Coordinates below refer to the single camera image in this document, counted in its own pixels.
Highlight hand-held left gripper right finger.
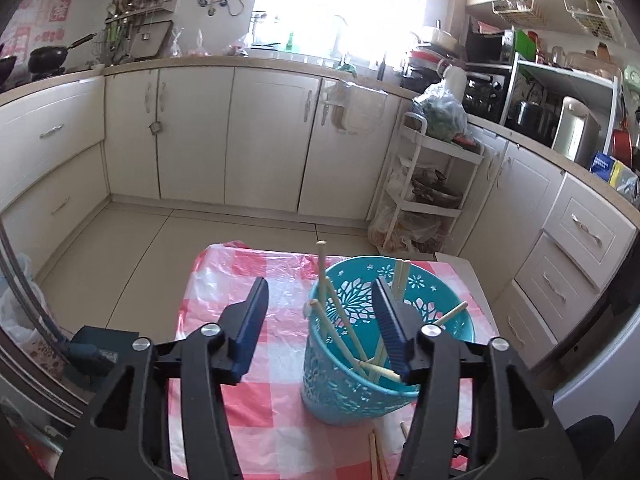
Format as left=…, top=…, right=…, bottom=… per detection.
left=371, top=276, right=585, bottom=480

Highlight dark blue box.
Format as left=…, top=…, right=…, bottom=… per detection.
left=65, top=327, right=139, bottom=386

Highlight white plastic bag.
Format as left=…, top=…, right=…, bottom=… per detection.
left=0, top=225, right=71, bottom=361

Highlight black frying pan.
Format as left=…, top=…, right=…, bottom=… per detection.
left=27, top=34, right=98, bottom=74

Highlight grey cutting board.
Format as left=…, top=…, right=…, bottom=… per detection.
left=131, top=20, right=174, bottom=59

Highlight blue plastic cutout basket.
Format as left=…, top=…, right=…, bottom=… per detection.
left=300, top=255, right=477, bottom=427

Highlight pink wall stickers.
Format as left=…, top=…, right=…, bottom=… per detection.
left=0, top=0, right=73, bottom=61

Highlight white hanging plastic bin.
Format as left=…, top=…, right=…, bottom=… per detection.
left=324, top=79, right=390, bottom=137

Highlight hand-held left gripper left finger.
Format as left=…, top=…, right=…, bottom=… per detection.
left=54, top=276, right=271, bottom=480

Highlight red white checked tablecloth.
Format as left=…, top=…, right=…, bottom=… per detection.
left=167, top=242, right=481, bottom=480

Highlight yellowish plastic bag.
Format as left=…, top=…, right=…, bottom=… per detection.
left=367, top=200, right=443, bottom=256

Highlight dark cooking pot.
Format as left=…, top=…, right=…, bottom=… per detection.
left=512, top=100, right=544, bottom=129

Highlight wall utensil rack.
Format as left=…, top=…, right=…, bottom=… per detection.
left=102, top=0, right=178, bottom=63

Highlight red pot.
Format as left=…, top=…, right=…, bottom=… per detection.
left=612, top=127, right=640, bottom=166

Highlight green vegetable bag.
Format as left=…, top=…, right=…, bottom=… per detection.
left=410, top=82, right=471, bottom=143

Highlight white counter shelf rack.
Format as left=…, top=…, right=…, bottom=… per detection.
left=500, top=52, right=623, bottom=166

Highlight clear plastic bag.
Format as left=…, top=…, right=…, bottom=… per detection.
left=0, top=255, right=58, bottom=346

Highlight white wire basket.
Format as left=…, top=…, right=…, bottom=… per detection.
left=492, top=0, right=536, bottom=19
left=565, top=0, right=623, bottom=39

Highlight bright kitchen window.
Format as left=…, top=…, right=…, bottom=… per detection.
left=250, top=0, right=451, bottom=68

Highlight black toaster oven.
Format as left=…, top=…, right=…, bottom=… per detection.
left=462, top=71, right=512, bottom=123

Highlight cream kitchen base cabinet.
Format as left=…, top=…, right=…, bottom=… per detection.
left=450, top=120, right=640, bottom=376
left=102, top=57, right=416, bottom=221
left=0, top=72, right=112, bottom=281

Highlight white jug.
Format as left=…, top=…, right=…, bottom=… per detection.
left=442, top=65, right=468, bottom=103

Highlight black stool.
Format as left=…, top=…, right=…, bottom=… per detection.
left=565, top=415, right=616, bottom=467

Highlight blue packet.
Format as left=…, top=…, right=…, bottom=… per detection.
left=590, top=152, right=626, bottom=183

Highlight green cutting board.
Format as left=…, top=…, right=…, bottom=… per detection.
left=512, top=30, right=539, bottom=61

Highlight white shelf cart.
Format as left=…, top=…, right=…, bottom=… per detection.
left=382, top=110, right=486, bottom=256

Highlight knotted plastic bag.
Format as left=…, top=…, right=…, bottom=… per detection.
left=170, top=30, right=211, bottom=57

